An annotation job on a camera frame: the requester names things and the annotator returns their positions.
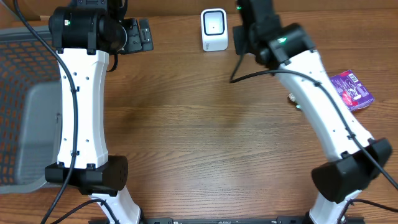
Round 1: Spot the purple pad package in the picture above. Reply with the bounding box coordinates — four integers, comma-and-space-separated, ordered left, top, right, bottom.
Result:
330, 70, 375, 111

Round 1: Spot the white barcode scanner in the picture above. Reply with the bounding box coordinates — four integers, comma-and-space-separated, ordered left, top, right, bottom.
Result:
200, 8, 228, 52

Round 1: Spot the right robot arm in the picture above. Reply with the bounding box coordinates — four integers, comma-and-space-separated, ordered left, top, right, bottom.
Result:
233, 0, 392, 223

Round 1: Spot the white tube gold cap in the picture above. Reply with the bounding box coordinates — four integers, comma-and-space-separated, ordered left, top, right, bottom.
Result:
288, 93, 297, 103

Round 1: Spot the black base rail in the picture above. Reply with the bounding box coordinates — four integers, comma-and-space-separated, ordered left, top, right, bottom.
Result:
88, 216, 366, 224

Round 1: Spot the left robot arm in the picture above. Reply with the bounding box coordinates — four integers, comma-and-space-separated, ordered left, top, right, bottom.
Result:
45, 1, 153, 223

